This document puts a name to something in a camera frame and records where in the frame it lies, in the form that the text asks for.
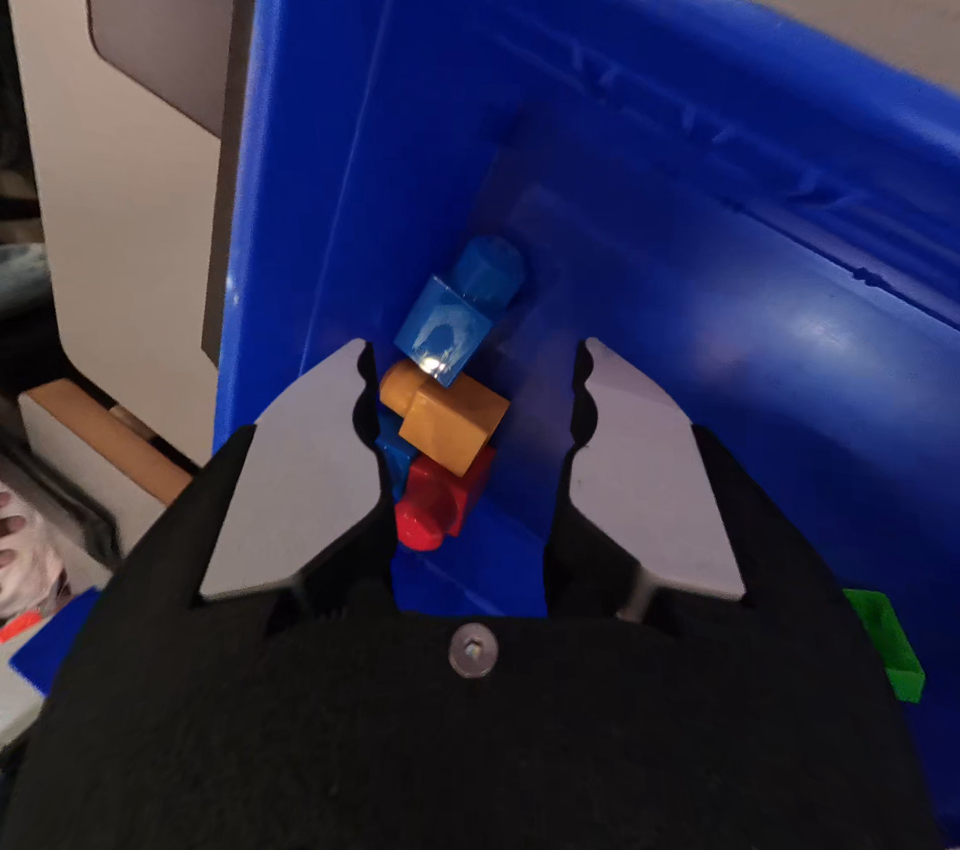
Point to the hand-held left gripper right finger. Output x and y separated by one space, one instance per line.
652 490

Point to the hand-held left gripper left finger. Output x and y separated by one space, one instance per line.
300 490

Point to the yellow toy block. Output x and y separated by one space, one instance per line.
457 423

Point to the blue plastic bin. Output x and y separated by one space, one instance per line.
52 640
675 228

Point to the grey desk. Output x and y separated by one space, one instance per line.
112 228

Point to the red toy block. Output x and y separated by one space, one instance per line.
435 498

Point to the wood-edged side table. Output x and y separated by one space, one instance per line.
97 438

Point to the green toy block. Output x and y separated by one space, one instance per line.
885 640

